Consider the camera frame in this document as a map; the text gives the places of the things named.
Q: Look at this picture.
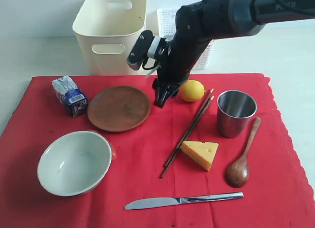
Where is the upper wooden chopstick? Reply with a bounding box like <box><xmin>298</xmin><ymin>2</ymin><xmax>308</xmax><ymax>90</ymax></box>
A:
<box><xmin>164</xmin><ymin>88</ymin><xmax>214</xmax><ymax>167</ymax></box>

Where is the blue white milk carton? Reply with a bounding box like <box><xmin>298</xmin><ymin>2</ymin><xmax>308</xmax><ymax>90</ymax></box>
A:
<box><xmin>52</xmin><ymin>75</ymin><xmax>89</xmax><ymax>117</ymax></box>

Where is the wooden spoon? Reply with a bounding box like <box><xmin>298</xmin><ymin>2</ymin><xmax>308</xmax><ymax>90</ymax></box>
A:
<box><xmin>225</xmin><ymin>117</ymin><xmax>261</xmax><ymax>188</ymax></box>

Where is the lower wooden chopstick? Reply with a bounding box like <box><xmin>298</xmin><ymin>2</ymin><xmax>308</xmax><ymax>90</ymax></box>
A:
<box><xmin>160</xmin><ymin>96</ymin><xmax>214</xmax><ymax>178</ymax></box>

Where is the brown wooden plate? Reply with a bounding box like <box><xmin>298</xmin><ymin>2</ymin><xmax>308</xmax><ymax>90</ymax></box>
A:
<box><xmin>87</xmin><ymin>86</ymin><xmax>151</xmax><ymax>132</ymax></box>

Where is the stainless steel cup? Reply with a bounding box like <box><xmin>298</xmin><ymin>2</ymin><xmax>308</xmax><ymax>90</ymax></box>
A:
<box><xmin>217</xmin><ymin>90</ymin><xmax>257</xmax><ymax>138</ymax></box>

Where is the cream plastic bin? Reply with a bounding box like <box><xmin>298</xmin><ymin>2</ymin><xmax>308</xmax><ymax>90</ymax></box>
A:
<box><xmin>72</xmin><ymin>0</ymin><xmax>147</xmax><ymax>75</ymax></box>

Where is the yellow orange fruit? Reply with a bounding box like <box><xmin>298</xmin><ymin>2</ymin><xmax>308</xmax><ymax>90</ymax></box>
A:
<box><xmin>179</xmin><ymin>80</ymin><xmax>205</xmax><ymax>102</ymax></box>

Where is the white perforated plastic basket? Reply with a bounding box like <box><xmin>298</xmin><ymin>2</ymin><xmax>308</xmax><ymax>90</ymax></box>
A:
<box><xmin>157</xmin><ymin>7</ymin><xmax>217</xmax><ymax>72</ymax></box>

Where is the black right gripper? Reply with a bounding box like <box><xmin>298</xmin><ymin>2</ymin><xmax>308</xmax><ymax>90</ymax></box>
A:
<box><xmin>153</xmin><ymin>38</ymin><xmax>209</xmax><ymax>108</ymax></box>

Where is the red table cloth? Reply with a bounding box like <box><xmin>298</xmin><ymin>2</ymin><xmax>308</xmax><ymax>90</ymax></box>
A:
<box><xmin>0</xmin><ymin>73</ymin><xmax>315</xmax><ymax>228</ymax></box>

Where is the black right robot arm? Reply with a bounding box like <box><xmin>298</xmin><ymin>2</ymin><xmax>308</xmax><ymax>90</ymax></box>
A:
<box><xmin>148</xmin><ymin>0</ymin><xmax>315</xmax><ymax>107</ymax></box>

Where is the pale green ceramic bowl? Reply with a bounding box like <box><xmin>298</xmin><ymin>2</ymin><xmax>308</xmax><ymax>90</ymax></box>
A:
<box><xmin>37</xmin><ymin>130</ymin><xmax>116</xmax><ymax>196</ymax></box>

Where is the silver table knife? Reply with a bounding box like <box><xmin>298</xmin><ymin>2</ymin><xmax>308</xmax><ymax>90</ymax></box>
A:
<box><xmin>124</xmin><ymin>192</ymin><xmax>244</xmax><ymax>210</ymax></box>

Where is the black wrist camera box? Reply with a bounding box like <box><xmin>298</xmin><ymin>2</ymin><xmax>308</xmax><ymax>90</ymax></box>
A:
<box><xmin>126</xmin><ymin>30</ymin><xmax>154</xmax><ymax>71</ymax></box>

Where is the wooden chopstick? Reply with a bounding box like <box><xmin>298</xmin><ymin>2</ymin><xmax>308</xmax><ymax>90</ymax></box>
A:
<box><xmin>164</xmin><ymin>88</ymin><xmax>214</xmax><ymax>167</ymax></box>
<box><xmin>160</xmin><ymin>96</ymin><xmax>214</xmax><ymax>178</ymax></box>

